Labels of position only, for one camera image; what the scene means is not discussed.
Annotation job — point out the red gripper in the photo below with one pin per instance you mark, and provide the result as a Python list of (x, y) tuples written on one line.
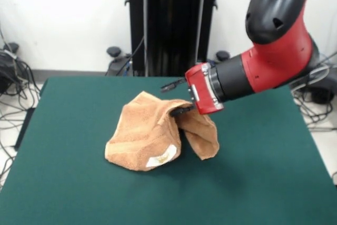
[(201, 90)]

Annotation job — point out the black pedestal levelling knob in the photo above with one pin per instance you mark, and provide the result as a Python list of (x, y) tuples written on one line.
[(113, 51), (223, 55)]

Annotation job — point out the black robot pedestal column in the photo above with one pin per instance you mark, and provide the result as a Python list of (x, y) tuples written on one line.
[(171, 24)]

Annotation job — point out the grey stand base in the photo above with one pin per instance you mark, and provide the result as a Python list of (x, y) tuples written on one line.
[(5, 77), (319, 96)]

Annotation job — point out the dark green table cloth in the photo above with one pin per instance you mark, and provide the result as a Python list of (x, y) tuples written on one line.
[(79, 183)]

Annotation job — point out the black pedestal base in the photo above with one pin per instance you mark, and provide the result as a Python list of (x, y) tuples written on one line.
[(116, 67)]

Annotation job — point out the tan terry towel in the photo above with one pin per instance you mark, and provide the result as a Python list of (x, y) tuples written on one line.
[(142, 130)]

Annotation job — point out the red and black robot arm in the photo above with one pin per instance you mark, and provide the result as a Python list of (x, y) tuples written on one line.
[(276, 51)]

